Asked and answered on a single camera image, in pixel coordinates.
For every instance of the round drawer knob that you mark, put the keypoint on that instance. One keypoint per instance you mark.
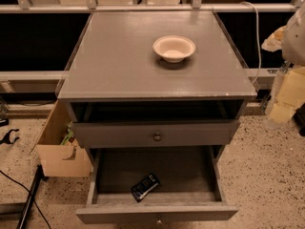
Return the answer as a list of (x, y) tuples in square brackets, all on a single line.
[(157, 137)]

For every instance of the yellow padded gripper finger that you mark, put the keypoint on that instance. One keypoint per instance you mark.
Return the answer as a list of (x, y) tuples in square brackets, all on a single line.
[(273, 42), (288, 94)]

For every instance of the grey wooden drawer cabinet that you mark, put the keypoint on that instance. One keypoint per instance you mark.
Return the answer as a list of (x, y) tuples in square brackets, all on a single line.
[(117, 77)]

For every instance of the cardboard box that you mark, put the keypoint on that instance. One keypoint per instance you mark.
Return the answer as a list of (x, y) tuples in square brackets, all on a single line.
[(61, 160)]

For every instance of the black metal floor bar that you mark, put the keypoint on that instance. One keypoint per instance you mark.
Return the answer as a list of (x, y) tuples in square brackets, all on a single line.
[(30, 199)]

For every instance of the open grey middle drawer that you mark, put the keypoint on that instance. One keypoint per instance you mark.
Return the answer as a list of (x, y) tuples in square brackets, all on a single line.
[(189, 189)]

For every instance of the closed grey top drawer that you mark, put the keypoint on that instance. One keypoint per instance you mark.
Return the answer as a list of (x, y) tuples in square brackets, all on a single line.
[(136, 134)]

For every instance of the aluminium frame rail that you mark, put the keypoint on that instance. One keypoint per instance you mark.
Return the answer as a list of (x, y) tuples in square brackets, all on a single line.
[(139, 7)]

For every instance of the green item in box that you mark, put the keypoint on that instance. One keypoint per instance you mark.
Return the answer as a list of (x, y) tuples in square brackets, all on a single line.
[(68, 137)]

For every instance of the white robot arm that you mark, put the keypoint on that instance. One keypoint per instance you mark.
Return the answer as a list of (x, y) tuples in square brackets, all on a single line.
[(293, 43)]

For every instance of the white paper bowl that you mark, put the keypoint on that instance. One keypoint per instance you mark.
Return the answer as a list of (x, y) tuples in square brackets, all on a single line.
[(174, 48)]

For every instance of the black clamp tool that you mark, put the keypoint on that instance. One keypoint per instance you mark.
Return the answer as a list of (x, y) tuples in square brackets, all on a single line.
[(10, 137)]

